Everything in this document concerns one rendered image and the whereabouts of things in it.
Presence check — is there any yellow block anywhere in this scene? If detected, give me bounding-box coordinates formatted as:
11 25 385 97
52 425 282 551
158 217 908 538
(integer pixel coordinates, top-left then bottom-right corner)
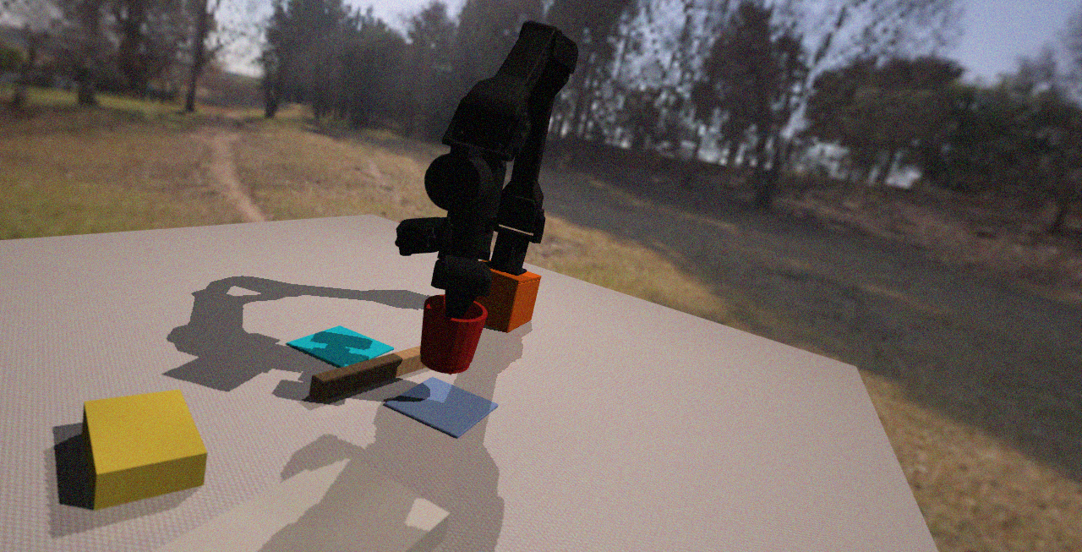
82 390 207 511

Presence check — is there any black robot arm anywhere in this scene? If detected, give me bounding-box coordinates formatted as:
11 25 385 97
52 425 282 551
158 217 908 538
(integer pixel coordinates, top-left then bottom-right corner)
395 19 578 276

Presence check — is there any tan wooden bar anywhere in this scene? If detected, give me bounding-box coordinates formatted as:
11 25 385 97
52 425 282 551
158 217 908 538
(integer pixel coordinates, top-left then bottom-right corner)
309 346 427 402

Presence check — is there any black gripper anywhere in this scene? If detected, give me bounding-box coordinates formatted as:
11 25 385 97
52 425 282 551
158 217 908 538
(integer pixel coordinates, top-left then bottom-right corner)
431 205 499 320

